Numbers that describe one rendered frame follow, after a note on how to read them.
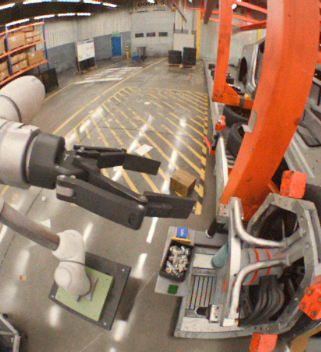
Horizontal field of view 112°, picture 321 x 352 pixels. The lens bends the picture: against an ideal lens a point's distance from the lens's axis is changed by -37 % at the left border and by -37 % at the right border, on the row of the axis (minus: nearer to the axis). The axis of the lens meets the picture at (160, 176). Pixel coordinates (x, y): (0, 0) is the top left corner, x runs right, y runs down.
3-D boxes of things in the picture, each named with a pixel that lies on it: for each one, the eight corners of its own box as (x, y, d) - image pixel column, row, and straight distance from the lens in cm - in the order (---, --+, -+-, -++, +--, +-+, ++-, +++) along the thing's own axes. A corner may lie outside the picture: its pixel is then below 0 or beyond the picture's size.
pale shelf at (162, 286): (184, 297, 101) (185, 296, 98) (154, 292, 101) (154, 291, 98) (195, 232, 112) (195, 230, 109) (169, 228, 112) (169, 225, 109)
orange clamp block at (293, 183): (303, 200, 65) (307, 173, 65) (288, 197, 60) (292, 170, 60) (293, 197, 70) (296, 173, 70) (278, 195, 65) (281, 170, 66)
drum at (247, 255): (266, 286, 78) (287, 278, 66) (220, 287, 68) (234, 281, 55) (266, 255, 80) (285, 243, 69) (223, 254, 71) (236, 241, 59)
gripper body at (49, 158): (26, 140, 20) (102, 155, 19) (47, 126, 28) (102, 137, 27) (26, 198, 24) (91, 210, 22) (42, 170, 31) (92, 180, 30)
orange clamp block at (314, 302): (313, 301, 57) (330, 313, 53) (296, 307, 51) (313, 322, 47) (323, 279, 55) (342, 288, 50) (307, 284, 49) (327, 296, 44)
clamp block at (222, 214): (239, 225, 65) (244, 218, 60) (215, 223, 62) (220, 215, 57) (238, 214, 67) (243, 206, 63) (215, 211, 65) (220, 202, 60)
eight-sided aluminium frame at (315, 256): (241, 327, 95) (325, 327, 53) (229, 327, 92) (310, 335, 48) (247, 235, 104) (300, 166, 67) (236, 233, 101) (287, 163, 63)
